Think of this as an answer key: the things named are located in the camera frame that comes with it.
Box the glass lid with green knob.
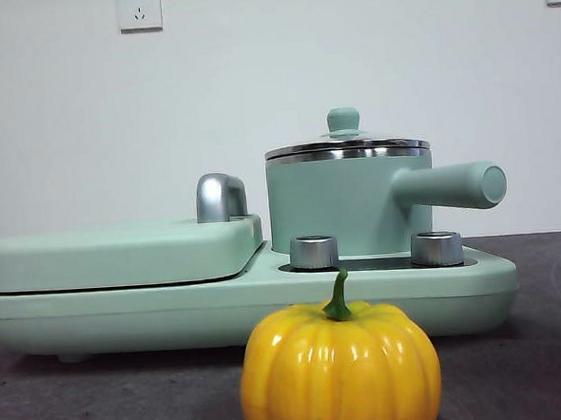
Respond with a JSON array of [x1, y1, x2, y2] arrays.
[[261, 101, 433, 163]]

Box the yellow toy pumpkin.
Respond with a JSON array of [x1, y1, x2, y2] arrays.
[[231, 262, 445, 420]]

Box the mint green steamer pot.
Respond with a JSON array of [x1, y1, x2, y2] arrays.
[[262, 133, 513, 265]]

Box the silver control knob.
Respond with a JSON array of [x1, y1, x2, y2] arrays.
[[287, 232, 341, 273], [409, 228, 467, 268]]

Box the mint green breakfast machine base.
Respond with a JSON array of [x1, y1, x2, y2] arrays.
[[0, 226, 524, 369]]

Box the silver grill cover handle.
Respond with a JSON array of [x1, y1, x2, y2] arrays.
[[193, 170, 252, 224]]

